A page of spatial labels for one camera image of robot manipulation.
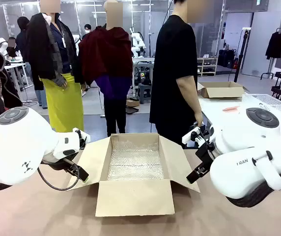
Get white side table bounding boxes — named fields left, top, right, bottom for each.
left=198, top=96, right=281, bottom=153

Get person in black hoodie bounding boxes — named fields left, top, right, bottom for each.
left=15, top=16, right=48, bottom=110

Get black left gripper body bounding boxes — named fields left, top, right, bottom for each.
left=41, top=157, right=79, bottom=173

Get black tripod stand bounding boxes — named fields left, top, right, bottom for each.
left=233, top=28, right=252, bottom=84

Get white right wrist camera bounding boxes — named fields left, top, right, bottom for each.
left=181, top=125, right=210, bottom=148

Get black suitcases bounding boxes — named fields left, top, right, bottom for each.
left=217, top=48, right=237, bottom=69

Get person's right hand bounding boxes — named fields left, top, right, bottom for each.
left=194, top=113, right=205, bottom=128

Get black metal chair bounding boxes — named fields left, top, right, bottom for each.
left=260, top=71, right=281, bottom=100

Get clear bubble wrap sheet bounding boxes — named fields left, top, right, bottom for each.
left=107, top=141, right=165, bottom=182

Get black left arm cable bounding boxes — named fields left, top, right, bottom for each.
left=37, top=161, right=81, bottom=191

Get figure in dark red cape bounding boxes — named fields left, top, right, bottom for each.
left=78, top=0, right=134, bottom=138

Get brown cardboard box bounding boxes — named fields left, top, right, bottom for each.
left=67, top=132, right=201, bottom=218

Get person's right forearm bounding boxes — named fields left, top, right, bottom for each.
left=176, top=74, right=203, bottom=119

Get figure in yellow skirt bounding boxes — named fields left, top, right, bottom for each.
left=25, top=0, right=86, bottom=133

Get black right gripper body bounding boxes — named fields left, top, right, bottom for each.
left=195, top=141, right=216, bottom=163

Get white plastic basket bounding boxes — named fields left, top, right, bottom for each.
left=243, top=93, right=281, bottom=113

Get small open cardboard box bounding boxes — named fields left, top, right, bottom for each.
left=197, top=81, right=249, bottom=99

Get person with white face mask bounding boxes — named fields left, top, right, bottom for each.
left=82, top=23, right=92, bottom=40

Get person in black t-shirt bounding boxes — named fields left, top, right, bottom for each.
left=149, top=0, right=205, bottom=149

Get black right arm cable sleeve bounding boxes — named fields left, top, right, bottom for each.
left=225, top=169, right=281, bottom=208

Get white work desk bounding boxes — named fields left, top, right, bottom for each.
left=4, top=56, right=30, bottom=91

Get white shoe shelf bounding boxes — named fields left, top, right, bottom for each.
left=196, top=56, right=219, bottom=77

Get grey plastic stool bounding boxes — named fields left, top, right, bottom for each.
left=137, top=83, right=152, bottom=105

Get flat cardboard box on floor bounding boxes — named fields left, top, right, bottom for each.
left=125, top=98, right=141, bottom=108

